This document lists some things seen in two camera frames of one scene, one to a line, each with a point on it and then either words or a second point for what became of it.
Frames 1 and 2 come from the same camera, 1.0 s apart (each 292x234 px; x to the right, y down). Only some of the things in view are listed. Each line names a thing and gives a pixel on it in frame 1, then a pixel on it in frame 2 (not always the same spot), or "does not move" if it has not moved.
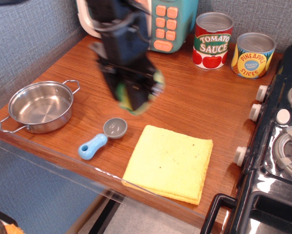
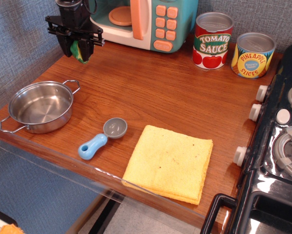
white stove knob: (255, 111) does not move
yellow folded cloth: (169, 164) does not move
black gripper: (123, 48) -> (74, 21)
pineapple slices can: (252, 56) does not move
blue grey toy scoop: (114, 128) does not move
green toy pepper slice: (156, 90) -> (76, 52)
